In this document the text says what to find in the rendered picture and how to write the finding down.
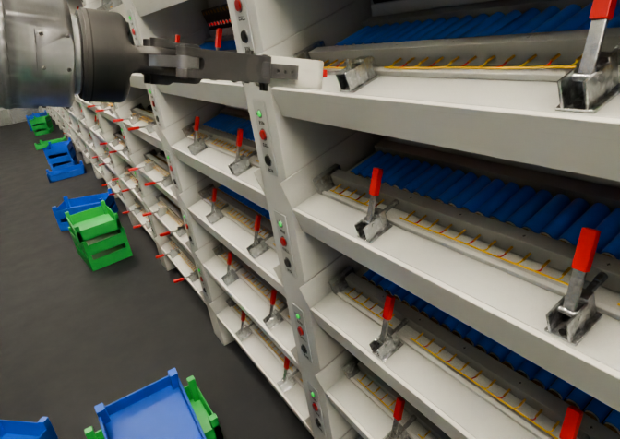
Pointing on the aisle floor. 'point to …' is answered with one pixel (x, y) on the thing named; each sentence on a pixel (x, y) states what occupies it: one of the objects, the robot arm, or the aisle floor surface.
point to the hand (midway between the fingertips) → (288, 73)
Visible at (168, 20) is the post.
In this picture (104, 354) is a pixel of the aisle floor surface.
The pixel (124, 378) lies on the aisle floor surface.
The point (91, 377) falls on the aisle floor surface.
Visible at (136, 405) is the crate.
